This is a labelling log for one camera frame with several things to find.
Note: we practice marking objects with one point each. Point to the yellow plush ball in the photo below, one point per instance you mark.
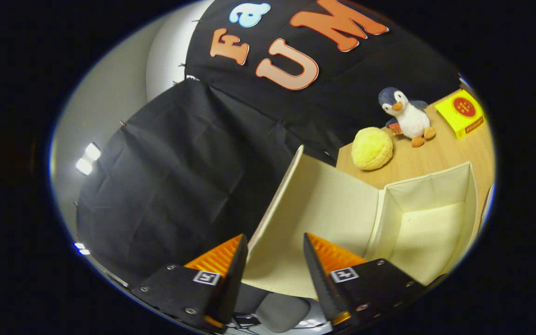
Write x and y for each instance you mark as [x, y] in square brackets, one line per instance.
[371, 149]

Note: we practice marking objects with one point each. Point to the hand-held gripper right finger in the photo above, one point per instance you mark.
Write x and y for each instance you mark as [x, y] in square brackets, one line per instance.
[317, 274]

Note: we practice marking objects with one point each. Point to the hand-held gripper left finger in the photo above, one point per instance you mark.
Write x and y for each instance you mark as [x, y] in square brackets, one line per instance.
[235, 279]

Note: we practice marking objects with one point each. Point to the beige fabric storage box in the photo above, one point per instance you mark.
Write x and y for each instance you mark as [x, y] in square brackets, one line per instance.
[333, 209]

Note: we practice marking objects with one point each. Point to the yellow book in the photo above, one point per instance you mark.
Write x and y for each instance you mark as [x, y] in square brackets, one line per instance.
[461, 109]

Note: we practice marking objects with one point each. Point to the penguin plush toy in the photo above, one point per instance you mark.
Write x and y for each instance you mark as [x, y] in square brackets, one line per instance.
[410, 118]

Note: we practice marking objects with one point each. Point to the ceiling light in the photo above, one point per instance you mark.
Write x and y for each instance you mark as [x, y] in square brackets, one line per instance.
[89, 158]

